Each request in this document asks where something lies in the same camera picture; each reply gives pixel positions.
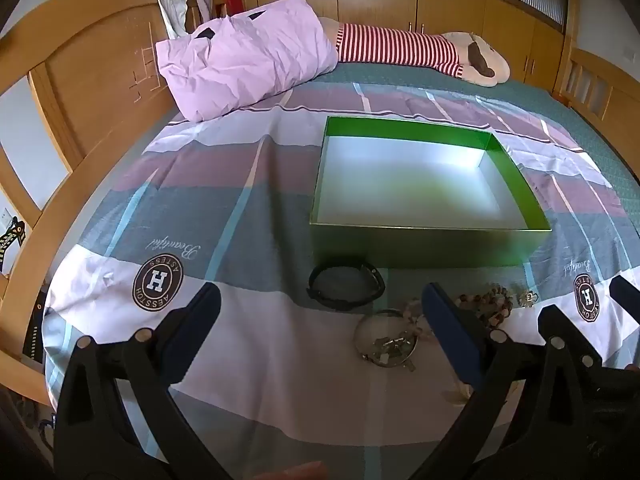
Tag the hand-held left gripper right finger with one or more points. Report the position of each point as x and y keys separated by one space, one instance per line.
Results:
x=450 y=330

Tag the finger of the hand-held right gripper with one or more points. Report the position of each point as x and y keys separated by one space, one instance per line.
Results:
x=555 y=317
x=625 y=290

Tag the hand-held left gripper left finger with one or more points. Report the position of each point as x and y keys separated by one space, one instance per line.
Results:
x=195 y=320

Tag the small gold charm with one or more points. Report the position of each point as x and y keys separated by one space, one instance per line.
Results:
x=526 y=299

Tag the green cardboard box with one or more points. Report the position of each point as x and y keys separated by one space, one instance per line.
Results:
x=425 y=245

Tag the silver bangle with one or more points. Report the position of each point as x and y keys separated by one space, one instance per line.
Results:
x=357 y=335

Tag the person's left hand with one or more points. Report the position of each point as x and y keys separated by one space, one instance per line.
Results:
x=290 y=472

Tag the printed plaid blanket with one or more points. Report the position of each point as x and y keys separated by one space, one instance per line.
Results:
x=250 y=320

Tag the pile of small metal charms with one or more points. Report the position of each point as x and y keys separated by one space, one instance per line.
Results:
x=392 y=347

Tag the small beige tag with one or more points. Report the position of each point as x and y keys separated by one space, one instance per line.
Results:
x=455 y=396

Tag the wooden bed footboard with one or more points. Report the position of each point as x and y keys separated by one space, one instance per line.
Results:
x=615 y=105

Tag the wooden bed headboard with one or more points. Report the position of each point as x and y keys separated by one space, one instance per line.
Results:
x=90 y=75

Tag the pink pillow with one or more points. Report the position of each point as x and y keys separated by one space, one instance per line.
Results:
x=250 y=55

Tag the striped plush toy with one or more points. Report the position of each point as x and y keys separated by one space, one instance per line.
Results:
x=400 y=45

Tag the white grey garment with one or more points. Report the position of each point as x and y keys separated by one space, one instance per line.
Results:
x=172 y=5

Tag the pink garment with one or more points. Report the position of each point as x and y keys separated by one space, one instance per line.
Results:
x=202 y=0

